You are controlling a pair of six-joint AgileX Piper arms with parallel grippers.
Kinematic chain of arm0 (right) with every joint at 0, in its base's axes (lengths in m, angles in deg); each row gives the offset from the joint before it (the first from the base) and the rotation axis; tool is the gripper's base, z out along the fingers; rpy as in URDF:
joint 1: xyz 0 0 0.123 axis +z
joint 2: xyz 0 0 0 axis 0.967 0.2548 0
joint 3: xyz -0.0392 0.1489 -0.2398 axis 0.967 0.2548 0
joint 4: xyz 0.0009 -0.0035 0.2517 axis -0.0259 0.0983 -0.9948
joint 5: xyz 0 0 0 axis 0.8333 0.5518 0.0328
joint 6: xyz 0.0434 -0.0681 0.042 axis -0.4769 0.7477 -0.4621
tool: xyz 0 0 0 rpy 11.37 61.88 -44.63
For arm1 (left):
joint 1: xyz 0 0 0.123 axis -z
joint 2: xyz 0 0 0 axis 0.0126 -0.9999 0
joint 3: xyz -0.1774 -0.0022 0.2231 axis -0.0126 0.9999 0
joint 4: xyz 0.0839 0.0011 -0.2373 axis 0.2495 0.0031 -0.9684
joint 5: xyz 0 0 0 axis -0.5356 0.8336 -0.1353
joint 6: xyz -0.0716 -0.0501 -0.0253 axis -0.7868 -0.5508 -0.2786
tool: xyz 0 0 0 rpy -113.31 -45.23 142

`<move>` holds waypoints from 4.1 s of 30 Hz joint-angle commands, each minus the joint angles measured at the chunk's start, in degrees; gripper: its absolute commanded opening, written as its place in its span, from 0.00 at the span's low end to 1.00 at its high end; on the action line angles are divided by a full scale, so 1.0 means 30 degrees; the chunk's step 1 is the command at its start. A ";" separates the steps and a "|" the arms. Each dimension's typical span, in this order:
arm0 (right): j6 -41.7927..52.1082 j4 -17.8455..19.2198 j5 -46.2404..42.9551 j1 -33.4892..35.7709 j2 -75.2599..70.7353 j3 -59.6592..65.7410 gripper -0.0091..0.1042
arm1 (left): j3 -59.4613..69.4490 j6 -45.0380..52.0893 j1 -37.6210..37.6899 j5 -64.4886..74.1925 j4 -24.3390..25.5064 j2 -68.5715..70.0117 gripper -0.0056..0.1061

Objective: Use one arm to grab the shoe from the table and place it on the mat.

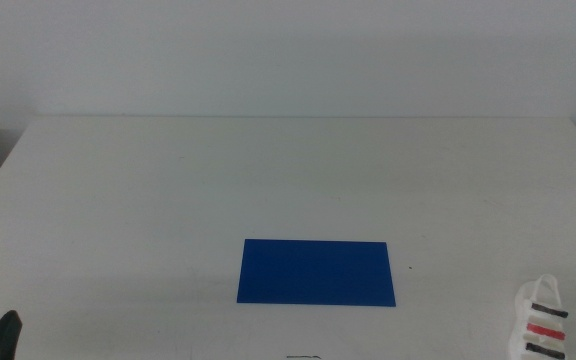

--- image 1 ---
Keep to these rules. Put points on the blue rectangular mat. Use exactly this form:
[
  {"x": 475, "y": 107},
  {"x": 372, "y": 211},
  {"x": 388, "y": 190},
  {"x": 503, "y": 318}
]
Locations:
[{"x": 313, "y": 272}]

